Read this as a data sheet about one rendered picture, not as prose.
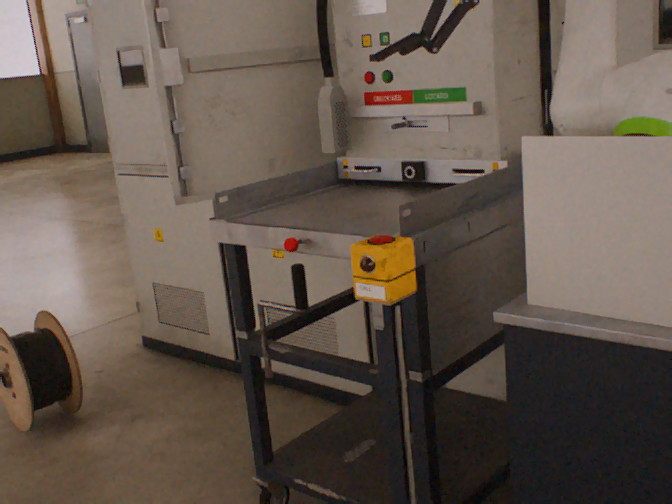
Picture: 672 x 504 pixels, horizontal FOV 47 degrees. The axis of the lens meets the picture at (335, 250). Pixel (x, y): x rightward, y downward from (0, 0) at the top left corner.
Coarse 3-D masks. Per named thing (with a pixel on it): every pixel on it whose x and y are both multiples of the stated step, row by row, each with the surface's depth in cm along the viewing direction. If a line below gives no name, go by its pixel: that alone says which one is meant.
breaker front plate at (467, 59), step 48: (336, 0) 208; (432, 0) 189; (480, 0) 181; (336, 48) 212; (384, 48) 202; (480, 48) 184; (480, 96) 187; (384, 144) 210; (432, 144) 200; (480, 144) 191
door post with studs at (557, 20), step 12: (552, 0) 192; (564, 0) 190; (552, 12) 193; (564, 12) 191; (552, 24) 194; (552, 36) 195; (552, 48) 195; (552, 60) 196; (552, 72) 195; (552, 84) 198
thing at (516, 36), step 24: (504, 0) 183; (528, 0) 191; (504, 24) 184; (528, 24) 192; (504, 48) 185; (528, 48) 194; (504, 72) 186; (528, 72) 195; (504, 96) 187; (528, 96) 196; (504, 120) 188; (528, 120) 197; (504, 144) 189
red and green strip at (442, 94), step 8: (440, 88) 194; (448, 88) 193; (456, 88) 191; (464, 88) 190; (368, 96) 209; (376, 96) 208; (384, 96) 206; (392, 96) 204; (400, 96) 203; (408, 96) 201; (416, 96) 199; (424, 96) 198; (432, 96) 196; (440, 96) 195; (448, 96) 193; (456, 96) 192; (464, 96) 190; (368, 104) 210; (376, 104) 208
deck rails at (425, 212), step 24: (312, 168) 214; (336, 168) 222; (504, 168) 183; (216, 192) 189; (240, 192) 195; (264, 192) 201; (288, 192) 208; (312, 192) 213; (456, 192) 168; (480, 192) 176; (504, 192) 184; (240, 216) 192; (408, 216) 156; (432, 216) 162; (456, 216) 168
